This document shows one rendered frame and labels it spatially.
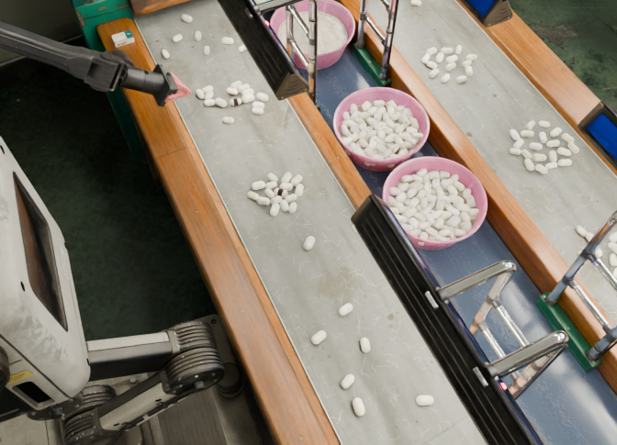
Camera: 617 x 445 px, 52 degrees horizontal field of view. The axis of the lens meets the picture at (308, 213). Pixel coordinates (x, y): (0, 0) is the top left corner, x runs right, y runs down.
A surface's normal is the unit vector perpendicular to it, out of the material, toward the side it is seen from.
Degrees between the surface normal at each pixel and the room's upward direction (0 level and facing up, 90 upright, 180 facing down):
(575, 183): 0
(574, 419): 0
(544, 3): 0
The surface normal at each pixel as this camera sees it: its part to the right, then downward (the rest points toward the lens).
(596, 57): 0.00, -0.54
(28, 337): 0.78, 0.54
